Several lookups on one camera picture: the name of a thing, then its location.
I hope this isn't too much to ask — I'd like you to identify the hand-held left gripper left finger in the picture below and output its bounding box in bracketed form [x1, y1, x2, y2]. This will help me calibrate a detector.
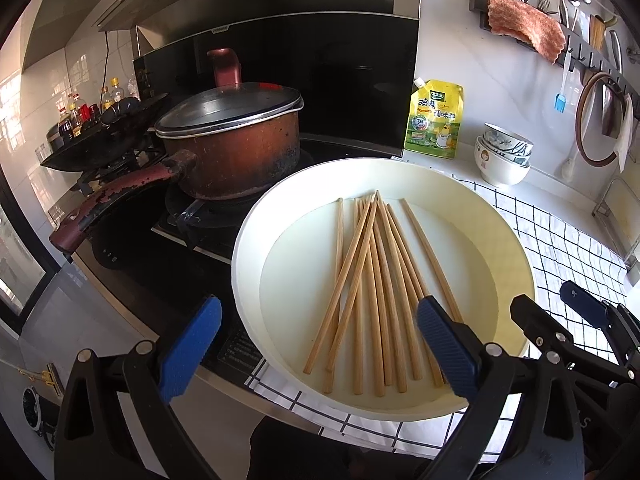
[55, 295, 223, 480]

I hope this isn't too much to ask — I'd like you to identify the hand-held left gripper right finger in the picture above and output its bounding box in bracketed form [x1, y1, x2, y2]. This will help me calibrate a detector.
[416, 296, 586, 480]

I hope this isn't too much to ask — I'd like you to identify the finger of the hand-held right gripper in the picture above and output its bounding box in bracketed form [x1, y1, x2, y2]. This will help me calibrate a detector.
[560, 280, 640, 362]
[510, 294, 640, 461]

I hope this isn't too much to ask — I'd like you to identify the bundle of wooden chopsticks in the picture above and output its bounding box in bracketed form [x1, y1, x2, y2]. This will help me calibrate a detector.
[302, 190, 466, 396]

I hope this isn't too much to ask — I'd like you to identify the cream round basin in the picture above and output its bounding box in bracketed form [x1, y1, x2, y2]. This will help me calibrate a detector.
[231, 157, 537, 422]

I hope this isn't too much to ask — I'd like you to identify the white checkered cloth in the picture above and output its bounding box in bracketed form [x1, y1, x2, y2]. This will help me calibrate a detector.
[247, 182, 640, 463]

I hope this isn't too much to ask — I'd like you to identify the metal board rack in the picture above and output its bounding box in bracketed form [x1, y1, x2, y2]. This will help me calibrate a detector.
[592, 175, 640, 266]

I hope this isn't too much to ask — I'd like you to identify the black gas stove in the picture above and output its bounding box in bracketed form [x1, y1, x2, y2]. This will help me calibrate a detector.
[70, 132, 326, 411]

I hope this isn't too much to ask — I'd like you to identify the white hanging ladle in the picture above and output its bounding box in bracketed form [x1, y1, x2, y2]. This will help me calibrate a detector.
[560, 130, 581, 182]

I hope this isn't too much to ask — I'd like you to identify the white cartoon bowl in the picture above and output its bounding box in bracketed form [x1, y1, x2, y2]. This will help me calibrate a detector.
[474, 135, 531, 189]

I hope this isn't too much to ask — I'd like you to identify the blue patterned bowl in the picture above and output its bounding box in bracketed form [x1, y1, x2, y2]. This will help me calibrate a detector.
[482, 122, 534, 157]
[477, 136, 532, 167]

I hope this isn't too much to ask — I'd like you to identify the white hanging cloth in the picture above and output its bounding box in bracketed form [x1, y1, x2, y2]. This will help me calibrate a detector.
[615, 95, 638, 173]

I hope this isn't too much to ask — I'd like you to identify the round brown-rimmed lid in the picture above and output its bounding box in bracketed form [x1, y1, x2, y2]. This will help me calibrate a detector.
[575, 72, 633, 166]

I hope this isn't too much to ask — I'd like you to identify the brown cooking pot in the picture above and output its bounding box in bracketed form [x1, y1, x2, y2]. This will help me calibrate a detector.
[49, 85, 305, 255]

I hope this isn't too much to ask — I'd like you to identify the blue silicone brush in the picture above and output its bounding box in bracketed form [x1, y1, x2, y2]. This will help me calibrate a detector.
[553, 57, 571, 113]

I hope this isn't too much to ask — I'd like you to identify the black wok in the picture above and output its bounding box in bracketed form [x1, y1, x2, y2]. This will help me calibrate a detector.
[39, 92, 171, 171]

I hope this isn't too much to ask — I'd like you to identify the yellow seasoning pouch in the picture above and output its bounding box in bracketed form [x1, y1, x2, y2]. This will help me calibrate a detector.
[403, 77, 465, 161]

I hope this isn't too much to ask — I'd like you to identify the metal pot lid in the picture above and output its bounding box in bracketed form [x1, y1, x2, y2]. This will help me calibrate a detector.
[154, 85, 305, 139]

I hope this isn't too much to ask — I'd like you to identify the wooden spatula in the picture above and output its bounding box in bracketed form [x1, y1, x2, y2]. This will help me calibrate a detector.
[589, 14, 607, 53]

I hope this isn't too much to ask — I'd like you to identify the orange dishcloth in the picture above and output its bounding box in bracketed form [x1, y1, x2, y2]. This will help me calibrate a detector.
[487, 0, 567, 65]

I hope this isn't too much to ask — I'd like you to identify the metal utensil handle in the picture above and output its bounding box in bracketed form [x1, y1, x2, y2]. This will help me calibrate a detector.
[607, 30, 623, 76]

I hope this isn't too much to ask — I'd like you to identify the red curved handle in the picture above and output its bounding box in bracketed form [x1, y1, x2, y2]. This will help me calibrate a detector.
[206, 47, 244, 88]

